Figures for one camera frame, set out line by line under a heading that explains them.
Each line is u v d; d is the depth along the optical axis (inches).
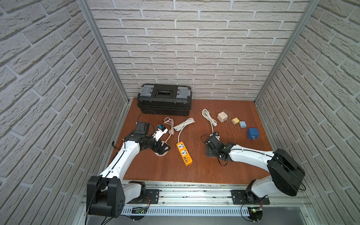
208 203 28.6
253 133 37.4
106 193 15.5
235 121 40.9
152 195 29.4
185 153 34.4
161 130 28.6
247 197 25.4
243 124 40.4
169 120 39.8
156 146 28.1
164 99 38.4
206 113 42.0
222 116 40.6
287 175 16.8
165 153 29.9
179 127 38.4
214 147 26.8
